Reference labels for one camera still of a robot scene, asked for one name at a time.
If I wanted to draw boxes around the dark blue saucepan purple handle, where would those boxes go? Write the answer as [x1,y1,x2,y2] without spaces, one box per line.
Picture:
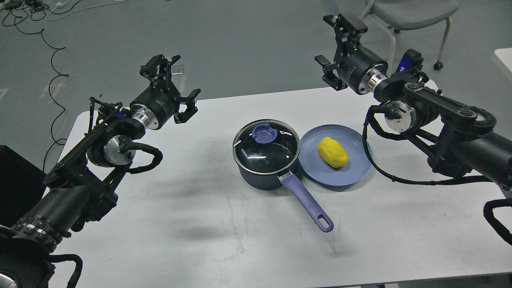
[237,142,334,233]

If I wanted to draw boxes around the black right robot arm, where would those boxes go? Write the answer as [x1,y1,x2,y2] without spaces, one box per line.
[315,12,512,191]

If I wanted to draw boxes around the black floor cable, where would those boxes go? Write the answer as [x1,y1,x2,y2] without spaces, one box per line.
[0,0,82,172]

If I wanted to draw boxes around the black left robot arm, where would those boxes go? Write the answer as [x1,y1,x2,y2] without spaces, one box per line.
[1,54,201,288]

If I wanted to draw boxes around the black box at left edge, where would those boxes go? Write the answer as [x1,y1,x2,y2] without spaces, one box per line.
[0,145,46,227]

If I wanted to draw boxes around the yellow potato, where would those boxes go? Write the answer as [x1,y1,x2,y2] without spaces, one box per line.
[317,137,350,168]

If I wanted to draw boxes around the grey office chair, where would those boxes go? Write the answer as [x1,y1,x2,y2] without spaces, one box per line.
[359,0,459,70]

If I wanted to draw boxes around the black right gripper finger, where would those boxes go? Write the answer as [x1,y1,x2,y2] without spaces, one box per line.
[314,55,348,91]
[323,12,368,60]

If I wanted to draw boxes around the small silver object on floor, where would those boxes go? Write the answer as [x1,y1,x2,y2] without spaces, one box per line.
[169,64,185,76]

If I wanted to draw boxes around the glass lid with purple knob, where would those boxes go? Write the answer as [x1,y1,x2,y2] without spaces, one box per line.
[232,120,300,175]

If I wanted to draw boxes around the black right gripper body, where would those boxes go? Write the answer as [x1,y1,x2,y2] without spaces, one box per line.
[335,44,389,95]

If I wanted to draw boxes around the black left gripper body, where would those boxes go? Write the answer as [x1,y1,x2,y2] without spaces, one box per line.
[130,84,180,130]

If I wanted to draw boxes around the blue plate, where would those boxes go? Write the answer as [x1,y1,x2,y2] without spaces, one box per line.
[299,124,372,187]

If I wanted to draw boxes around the white side table corner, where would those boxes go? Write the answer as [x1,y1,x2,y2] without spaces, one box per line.
[491,47,512,82]

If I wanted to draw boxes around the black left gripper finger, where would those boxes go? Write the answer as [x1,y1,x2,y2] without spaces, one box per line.
[172,89,201,124]
[140,54,181,92]

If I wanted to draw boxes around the white floor cable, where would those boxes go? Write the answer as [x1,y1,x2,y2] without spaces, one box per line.
[45,0,128,21]

